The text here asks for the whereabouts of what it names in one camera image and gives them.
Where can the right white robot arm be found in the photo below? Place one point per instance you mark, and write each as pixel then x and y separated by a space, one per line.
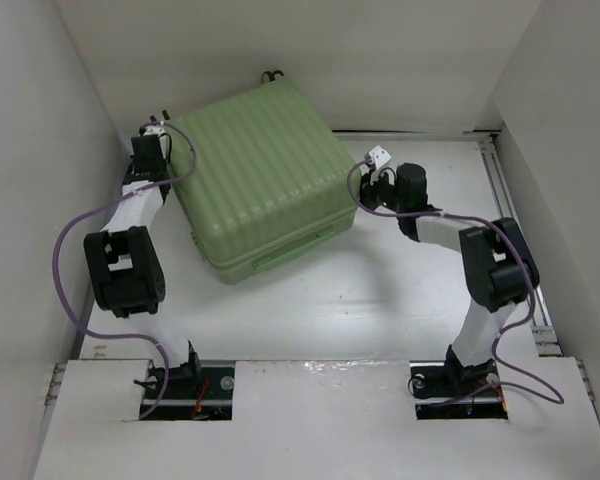
pixel 421 222

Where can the green suitcase blue lining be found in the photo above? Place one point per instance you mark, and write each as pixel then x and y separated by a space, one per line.
pixel 262 179

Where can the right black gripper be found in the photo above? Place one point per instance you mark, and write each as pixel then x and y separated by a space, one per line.
pixel 366 189

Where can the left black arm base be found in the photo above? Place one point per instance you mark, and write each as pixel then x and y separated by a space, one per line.
pixel 209 398

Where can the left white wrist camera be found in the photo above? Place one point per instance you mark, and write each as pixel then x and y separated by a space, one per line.
pixel 153 128

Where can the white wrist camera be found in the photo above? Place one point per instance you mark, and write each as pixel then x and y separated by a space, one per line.
pixel 153 128
pixel 377 158

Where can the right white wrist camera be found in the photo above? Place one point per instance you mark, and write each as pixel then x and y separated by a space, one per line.
pixel 377 158

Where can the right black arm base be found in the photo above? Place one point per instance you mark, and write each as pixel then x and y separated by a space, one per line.
pixel 442 393

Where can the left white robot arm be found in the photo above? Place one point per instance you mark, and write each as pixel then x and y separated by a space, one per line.
pixel 126 275

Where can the aluminium table edge rail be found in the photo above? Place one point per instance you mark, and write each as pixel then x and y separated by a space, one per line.
pixel 502 276

